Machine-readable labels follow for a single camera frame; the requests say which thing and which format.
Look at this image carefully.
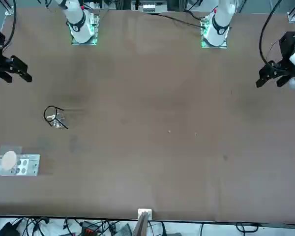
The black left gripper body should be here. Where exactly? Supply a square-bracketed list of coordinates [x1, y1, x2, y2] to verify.
[270, 31, 295, 74]

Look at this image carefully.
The asbestos net with tan disc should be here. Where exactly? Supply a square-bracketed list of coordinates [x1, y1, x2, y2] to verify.
[0, 145, 24, 176]

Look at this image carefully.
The white test tube rack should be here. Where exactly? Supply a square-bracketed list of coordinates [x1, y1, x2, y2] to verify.
[0, 153, 41, 177]

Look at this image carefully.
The glass alcohol lamp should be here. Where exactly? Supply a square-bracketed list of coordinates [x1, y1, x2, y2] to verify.
[46, 112, 66, 128]

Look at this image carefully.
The black box with port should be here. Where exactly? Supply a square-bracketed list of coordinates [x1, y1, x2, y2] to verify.
[0, 222, 20, 236]

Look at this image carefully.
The red and black power socket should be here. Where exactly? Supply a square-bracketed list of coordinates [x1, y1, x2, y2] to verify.
[80, 221, 99, 236]

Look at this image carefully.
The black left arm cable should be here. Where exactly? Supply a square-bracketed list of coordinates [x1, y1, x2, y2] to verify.
[259, 0, 282, 66]

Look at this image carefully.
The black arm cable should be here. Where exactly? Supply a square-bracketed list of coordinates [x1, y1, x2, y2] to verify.
[259, 0, 282, 66]
[0, 0, 17, 50]

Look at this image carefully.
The aluminium corner bracket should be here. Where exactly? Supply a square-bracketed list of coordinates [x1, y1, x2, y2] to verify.
[287, 4, 295, 23]
[4, 4, 15, 17]

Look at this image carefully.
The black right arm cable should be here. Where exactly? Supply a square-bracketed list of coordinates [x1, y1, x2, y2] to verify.
[0, 0, 17, 50]

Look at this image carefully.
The black wire tripod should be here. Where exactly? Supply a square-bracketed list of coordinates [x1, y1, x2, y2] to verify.
[43, 105, 69, 130]

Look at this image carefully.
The black cable on table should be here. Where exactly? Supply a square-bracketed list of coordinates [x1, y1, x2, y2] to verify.
[157, 13, 205, 28]

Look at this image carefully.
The white post bracket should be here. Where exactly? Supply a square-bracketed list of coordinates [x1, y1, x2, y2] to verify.
[137, 208, 153, 221]

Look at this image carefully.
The aluminium profile post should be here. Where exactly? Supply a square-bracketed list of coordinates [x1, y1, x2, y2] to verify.
[133, 211, 150, 236]

